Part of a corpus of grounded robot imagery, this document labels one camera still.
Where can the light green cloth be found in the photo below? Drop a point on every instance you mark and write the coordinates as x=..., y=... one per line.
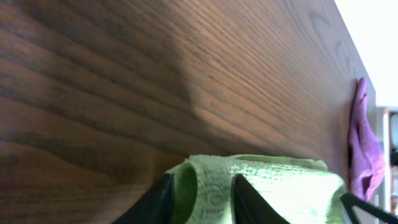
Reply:
x=300, y=190

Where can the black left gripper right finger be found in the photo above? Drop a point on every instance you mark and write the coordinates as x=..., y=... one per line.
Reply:
x=249, y=207

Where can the purple crumpled cloth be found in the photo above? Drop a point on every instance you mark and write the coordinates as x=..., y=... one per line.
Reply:
x=367, y=164

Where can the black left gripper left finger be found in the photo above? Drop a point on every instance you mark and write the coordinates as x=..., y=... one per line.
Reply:
x=156, y=206

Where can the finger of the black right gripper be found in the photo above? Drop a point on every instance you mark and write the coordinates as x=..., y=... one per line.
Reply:
x=349, y=201

